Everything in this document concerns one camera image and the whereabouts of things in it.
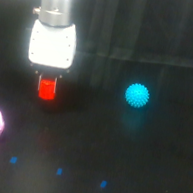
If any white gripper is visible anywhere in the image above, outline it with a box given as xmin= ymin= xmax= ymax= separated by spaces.
xmin=28 ymin=19 xmax=77 ymax=95

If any red hexagonal block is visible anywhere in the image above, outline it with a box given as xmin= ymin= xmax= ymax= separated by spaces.
xmin=38 ymin=79 xmax=56 ymax=100

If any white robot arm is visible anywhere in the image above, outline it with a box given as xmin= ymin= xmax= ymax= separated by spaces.
xmin=28 ymin=0 xmax=77 ymax=70

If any blue tape marker left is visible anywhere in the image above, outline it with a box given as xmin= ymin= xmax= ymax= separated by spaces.
xmin=9 ymin=156 xmax=18 ymax=164

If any blue tape marker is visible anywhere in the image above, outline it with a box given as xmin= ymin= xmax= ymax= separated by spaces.
xmin=56 ymin=168 xmax=63 ymax=176
xmin=100 ymin=181 xmax=107 ymax=189
xmin=9 ymin=156 xmax=18 ymax=164

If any cyan spiky ball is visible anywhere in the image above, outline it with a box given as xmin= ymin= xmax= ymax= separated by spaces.
xmin=125 ymin=83 xmax=150 ymax=108

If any blue tape marker middle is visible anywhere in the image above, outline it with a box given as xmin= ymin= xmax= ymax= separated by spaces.
xmin=56 ymin=168 xmax=63 ymax=176

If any blue tape marker right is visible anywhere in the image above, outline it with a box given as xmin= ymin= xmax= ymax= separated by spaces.
xmin=100 ymin=181 xmax=107 ymax=189

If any black backdrop curtain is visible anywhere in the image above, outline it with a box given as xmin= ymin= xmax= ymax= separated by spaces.
xmin=0 ymin=0 xmax=193 ymax=110

